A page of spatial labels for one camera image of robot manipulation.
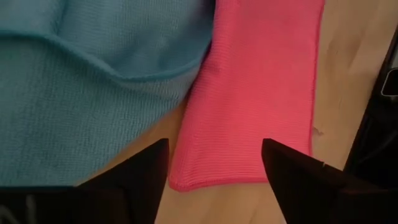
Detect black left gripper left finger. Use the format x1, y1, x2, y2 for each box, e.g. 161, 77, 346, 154
77, 138, 170, 187

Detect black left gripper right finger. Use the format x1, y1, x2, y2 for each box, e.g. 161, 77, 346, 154
262, 138, 383, 190

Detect pink microfiber towel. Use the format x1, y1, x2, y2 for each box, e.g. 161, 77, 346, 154
167, 0, 326, 192

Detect blue microfiber towel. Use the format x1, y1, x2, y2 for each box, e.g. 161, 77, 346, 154
0, 0, 215, 187

